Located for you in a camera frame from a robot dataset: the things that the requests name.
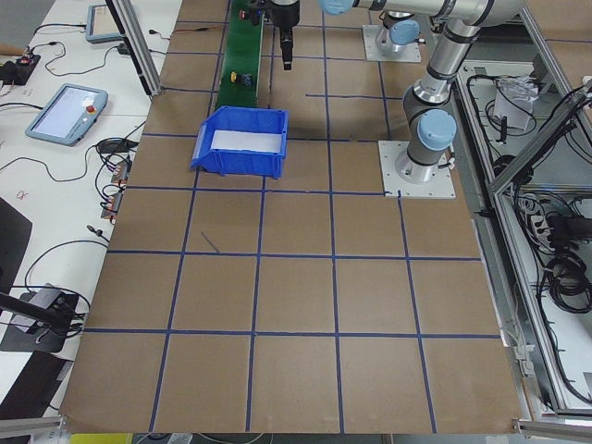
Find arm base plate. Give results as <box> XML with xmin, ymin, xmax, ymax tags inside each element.
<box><xmin>362</xmin><ymin>25</ymin><xmax>422</xmax><ymax>63</ymax></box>
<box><xmin>378</xmin><ymin>141</ymin><xmax>456</xmax><ymax>200</ymax></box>

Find near teach pendant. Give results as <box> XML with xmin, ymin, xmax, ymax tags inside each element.
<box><xmin>25</xmin><ymin>83</ymin><xmax>108</xmax><ymax>146</ymax></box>

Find red black wire pair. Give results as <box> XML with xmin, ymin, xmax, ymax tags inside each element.
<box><xmin>171</xmin><ymin>26</ymin><xmax>230</xmax><ymax>36</ymax></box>

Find far teach pendant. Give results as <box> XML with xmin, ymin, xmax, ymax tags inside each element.
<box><xmin>85</xmin><ymin>4</ymin><xmax>123</xmax><ymax>44</ymax></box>

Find white foam pad left bin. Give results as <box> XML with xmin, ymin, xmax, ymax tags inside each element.
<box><xmin>211</xmin><ymin>129</ymin><xmax>283</xmax><ymax>154</ymax></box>

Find black coiled cables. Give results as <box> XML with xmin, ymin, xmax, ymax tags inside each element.
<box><xmin>531</xmin><ymin>193</ymin><xmax>592</xmax><ymax>315</ymax></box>

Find teach pendant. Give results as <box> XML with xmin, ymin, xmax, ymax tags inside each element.
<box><xmin>85</xmin><ymin>4</ymin><xmax>123</xmax><ymax>44</ymax></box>
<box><xmin>25</xmin><ymin>83</ymin><xmax>108</xmax><ymax>146</ymax></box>

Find left blue plastic bin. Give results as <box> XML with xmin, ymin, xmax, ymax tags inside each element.
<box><xmin>191</xmin><ymin>105</ymin><xmax>289</xmax><ymax>179</ymax></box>

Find white paper bag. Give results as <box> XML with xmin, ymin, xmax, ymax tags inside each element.
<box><xmin>493</xmin><ymin>76</ymin><xmax>538</xmax><ymax>130</ymax></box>

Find green conveyor belt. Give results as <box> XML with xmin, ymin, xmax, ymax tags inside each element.
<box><xmin>216</xmin><ymin>1</ymin><xmax>264</xmax><ymax>108</ymax></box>

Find black camera stand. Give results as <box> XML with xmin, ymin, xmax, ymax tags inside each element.
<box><xmin>1</xmin><ymin>287</ymin><xmax>81</xmax><ymax>352</ymax></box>

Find black power adapter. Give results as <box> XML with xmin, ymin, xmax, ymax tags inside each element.
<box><xmin>117</xmin><ymin>43</ymin><xmax>130</xmax><ymax>56</ymax></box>

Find aluminium frame post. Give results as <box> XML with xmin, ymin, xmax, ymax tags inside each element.
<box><xmin>105</xmin><ymin>0</ymin><xmax>162</xmax><ymax>97</ymax></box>

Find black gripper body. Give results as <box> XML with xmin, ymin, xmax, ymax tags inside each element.
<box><xmin>268</xmin><ymin>0</ymin><xmax>300</xmax><ymax>31</ymax></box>

